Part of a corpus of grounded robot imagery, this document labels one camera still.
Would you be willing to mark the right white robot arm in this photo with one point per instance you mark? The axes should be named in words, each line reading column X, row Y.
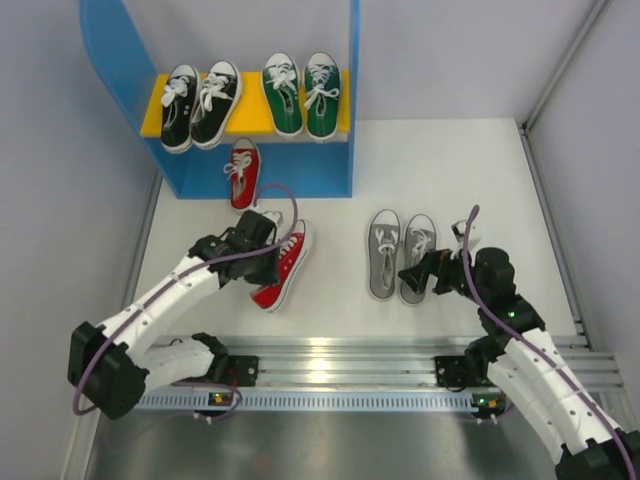
column 518, row 355

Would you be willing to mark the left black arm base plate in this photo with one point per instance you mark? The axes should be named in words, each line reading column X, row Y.
column 233, row 370

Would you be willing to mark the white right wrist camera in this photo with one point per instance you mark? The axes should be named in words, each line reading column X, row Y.
column 461, row 230

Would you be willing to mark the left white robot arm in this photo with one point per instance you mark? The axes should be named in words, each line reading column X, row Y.
column 115, row 363

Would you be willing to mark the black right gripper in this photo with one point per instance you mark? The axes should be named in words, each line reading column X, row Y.
column 433, row 273

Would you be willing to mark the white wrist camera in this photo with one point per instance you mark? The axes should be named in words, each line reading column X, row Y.
column 267, row 221
column 461, row 230

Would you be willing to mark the left grey canvas sneaker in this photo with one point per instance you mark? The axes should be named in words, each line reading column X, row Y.
column 383, row 241

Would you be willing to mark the right grey canvas sneaker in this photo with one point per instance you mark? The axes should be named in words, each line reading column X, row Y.
column 420, row 238

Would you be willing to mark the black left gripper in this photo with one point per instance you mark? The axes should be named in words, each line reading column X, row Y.
column 267, row 270

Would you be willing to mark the red canvas sneaker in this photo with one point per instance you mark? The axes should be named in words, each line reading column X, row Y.
column 292, row 254
column 243, row 170

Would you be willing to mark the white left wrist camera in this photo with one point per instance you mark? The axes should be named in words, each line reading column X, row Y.
column 267, row 221

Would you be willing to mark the green canvas sneaker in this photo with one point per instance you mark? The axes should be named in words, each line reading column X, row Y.
column 322, row 81
column 280, row 84

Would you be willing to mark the perforated cable duct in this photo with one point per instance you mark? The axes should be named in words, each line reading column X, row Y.
column 325, row 401

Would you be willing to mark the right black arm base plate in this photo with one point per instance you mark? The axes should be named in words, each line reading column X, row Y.
column 457, row 373

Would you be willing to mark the black canvas sneaker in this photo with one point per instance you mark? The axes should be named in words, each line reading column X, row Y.
column 221, row 91
column 178, row 100

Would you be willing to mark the grey canvas sneaker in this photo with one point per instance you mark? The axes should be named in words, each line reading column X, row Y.
column 420, row 238
column 383, row 241

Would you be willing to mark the blue and yellow shoe shelf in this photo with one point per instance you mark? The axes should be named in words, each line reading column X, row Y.
column 308, row 168

